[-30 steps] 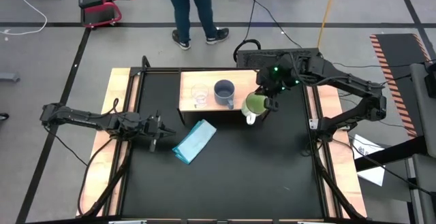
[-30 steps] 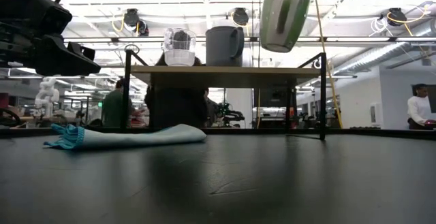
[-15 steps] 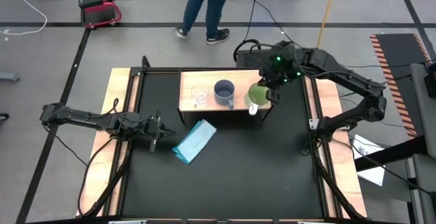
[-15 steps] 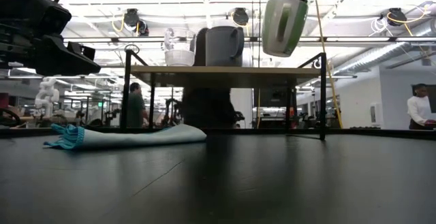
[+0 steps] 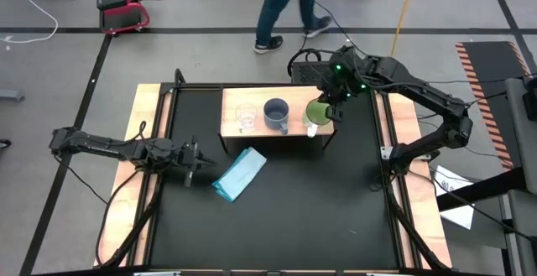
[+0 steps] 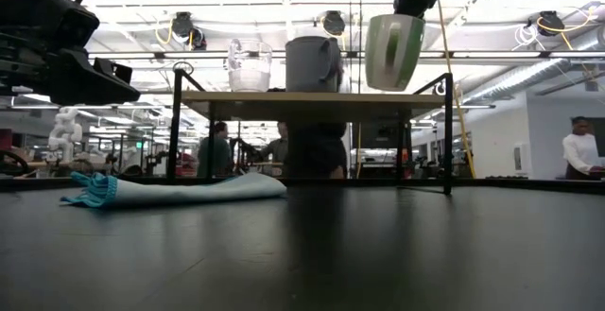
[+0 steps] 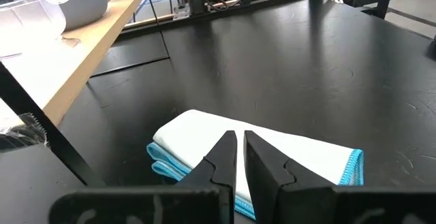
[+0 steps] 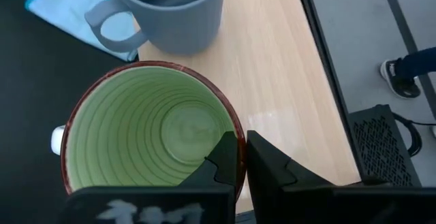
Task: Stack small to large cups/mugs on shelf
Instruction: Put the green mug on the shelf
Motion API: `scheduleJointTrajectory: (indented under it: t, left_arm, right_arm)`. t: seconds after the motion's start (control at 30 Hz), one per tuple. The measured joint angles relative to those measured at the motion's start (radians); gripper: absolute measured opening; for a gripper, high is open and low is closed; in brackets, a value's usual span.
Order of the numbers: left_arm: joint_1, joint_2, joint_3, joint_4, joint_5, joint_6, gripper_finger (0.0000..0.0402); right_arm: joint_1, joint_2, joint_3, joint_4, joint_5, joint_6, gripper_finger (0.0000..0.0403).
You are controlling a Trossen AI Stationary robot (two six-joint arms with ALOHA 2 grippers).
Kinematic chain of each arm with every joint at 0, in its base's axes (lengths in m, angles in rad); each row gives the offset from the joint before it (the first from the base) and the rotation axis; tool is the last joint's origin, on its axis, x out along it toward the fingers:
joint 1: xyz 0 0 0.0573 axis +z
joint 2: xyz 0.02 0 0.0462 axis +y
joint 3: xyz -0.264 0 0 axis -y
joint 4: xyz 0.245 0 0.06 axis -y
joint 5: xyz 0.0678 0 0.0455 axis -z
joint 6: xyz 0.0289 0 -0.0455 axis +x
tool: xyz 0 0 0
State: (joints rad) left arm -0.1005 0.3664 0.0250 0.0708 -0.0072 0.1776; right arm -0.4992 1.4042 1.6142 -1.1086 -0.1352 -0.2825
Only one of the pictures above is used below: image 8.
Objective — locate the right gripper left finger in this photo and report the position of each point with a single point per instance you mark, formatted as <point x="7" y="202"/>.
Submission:
<point x="153" y="205"/>

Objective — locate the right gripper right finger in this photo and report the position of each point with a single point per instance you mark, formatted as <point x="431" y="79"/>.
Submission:
<point x="323" y="207"/>

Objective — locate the green ceramic mug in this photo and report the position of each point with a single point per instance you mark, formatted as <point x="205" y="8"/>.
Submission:
<point x="136" y="125"/>

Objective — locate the grey ceramic mug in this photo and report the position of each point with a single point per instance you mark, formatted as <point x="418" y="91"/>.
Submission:
<point x="177" y="23"/>

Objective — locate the black computer case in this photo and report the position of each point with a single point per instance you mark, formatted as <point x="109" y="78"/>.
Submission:
<point x="381" y="149"/>

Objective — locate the person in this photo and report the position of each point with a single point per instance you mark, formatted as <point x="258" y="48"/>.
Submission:
<point x="402" y="84"/>

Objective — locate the light blue folded cloth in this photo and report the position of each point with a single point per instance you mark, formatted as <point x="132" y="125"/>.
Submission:
<point x="61" y="2"/>

